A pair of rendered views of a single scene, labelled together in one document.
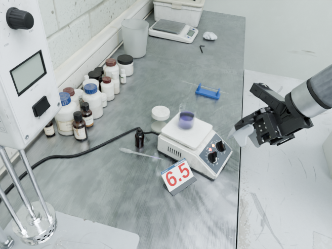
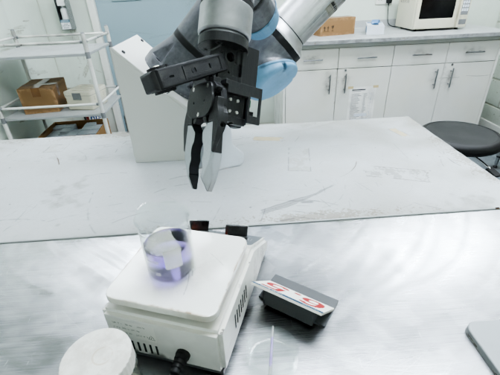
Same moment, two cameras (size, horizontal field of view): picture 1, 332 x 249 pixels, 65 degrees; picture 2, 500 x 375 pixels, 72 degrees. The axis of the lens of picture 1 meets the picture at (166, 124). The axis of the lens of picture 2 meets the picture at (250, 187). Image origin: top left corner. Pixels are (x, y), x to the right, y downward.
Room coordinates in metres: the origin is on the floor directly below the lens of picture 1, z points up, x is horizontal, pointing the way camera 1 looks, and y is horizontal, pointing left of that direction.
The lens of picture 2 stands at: (0.57, 0.23, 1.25)
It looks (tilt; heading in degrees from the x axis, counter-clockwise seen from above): 30 degrees down; 257
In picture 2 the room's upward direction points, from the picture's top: 3 degrees counter-clockwise
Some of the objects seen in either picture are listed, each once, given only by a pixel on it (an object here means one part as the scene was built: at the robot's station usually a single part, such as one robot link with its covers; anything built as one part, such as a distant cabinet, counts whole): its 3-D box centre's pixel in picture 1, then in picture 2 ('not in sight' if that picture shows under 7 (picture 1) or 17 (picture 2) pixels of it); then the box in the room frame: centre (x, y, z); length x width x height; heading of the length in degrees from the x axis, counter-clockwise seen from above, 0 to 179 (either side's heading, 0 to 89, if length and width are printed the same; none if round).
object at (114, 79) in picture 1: (114, 82); not in sight; (0.86, 0.21, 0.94); 0.03 x 0.03 x 0.09
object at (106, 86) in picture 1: (107, 88); not in sight; (0.82, 0.23, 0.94); 0.05 x 0.05 x 0.09
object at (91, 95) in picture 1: (92, 100); not in sight; (0.71, 0.26, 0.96); 0.06 x 0.06 x 0.11
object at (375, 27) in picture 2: not in sight; (374, 25); (-1.05, -2.37, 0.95); 0.24 x 0.13 x 0.09; 63
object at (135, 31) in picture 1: (133, 37); not in sight; (1.22, 0.20, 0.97); 0.18 x 0.13 x 0.15; 41
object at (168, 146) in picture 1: (192, 143); (196, 278); (0.57, -0.09, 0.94); 0.22 x 0.13 x 0.08; 61
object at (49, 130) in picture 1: (48, 124); not in sight; (0.59, 0.37, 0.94); 0.03 x 0.03 x 0.07
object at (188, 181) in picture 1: (179, 176); (295, 292); (0.46, -0.05, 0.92); 0.09 x 0.06 x 0.04; 133
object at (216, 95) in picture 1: (208, 90); not in sight; (0.91, -0.16, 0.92); 0.10 x 0.03 x 0.04; 73
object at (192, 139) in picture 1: (187, 129); (181, 266); (0.59, -0.06, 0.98); 0.12 x 0.12 x 0.01; 61
